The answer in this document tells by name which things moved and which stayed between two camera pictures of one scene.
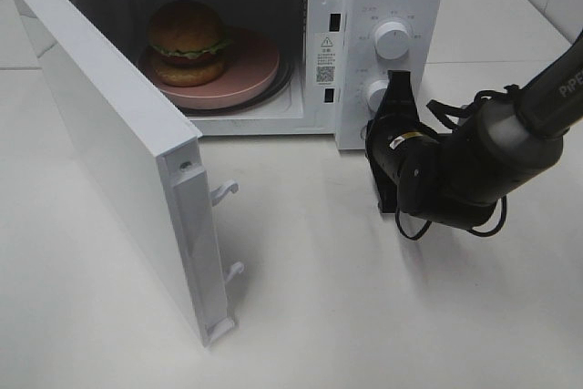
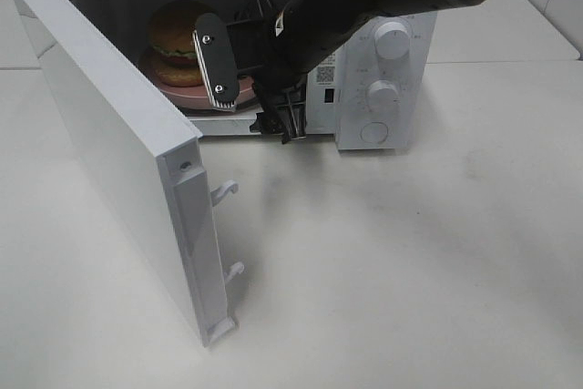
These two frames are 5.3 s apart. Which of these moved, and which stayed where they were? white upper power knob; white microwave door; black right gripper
Moved: black right gripper
Stayed: white upper power knob; white microwave door
